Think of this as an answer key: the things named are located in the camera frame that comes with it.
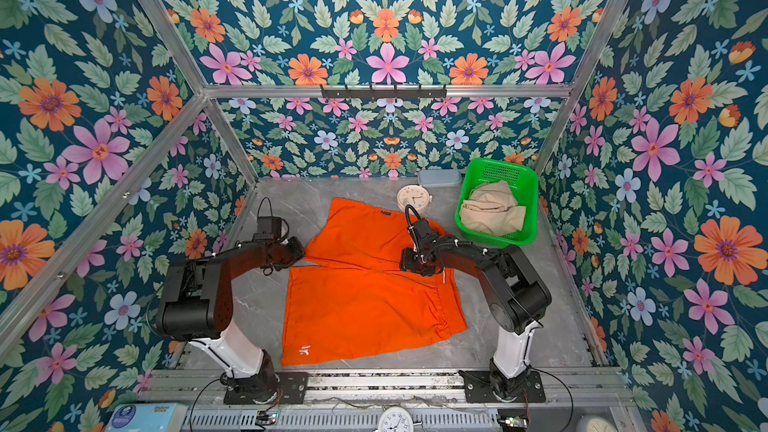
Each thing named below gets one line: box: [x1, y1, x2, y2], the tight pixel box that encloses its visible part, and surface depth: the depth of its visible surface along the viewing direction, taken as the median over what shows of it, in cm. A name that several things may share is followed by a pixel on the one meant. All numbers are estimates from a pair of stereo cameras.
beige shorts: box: [459, 181, 526, 236], surface depth 97 cm
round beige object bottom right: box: [576, 414, 618, 432], surface depth 67 cm
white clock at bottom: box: [377, 406, 414, 432], surface depth 68 cm
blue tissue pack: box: [106, 402, 189, 432], surface depth 67 cm
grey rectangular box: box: [417, 169, 463, 193], surface depth 120 cm
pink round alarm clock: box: [397, 184, 433, 214], surface depth 113 cm
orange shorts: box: [282, 197, 468, 367], surface depth 90 cm
